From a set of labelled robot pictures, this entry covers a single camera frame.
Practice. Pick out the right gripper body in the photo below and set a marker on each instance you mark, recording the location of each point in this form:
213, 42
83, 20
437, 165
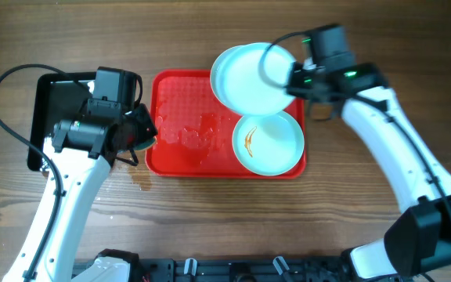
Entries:
301, 84

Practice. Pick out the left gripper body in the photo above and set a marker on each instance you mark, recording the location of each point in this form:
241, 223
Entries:
141, 128

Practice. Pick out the green and orange sponge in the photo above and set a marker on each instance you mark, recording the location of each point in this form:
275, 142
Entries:
145, 145

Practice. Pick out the light blue plate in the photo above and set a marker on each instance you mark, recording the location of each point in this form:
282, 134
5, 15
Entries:
246, 89
268, 145
214, 73

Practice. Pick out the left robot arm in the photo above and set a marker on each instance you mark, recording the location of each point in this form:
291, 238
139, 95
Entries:
111, 120

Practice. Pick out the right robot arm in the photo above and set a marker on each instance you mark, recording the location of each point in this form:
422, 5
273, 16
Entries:
420, 239

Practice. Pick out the red plastic tray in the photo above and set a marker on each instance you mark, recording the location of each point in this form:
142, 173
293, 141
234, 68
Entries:
195, 130

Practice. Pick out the black rectangular tray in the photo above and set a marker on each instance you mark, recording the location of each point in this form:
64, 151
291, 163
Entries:
57, 98

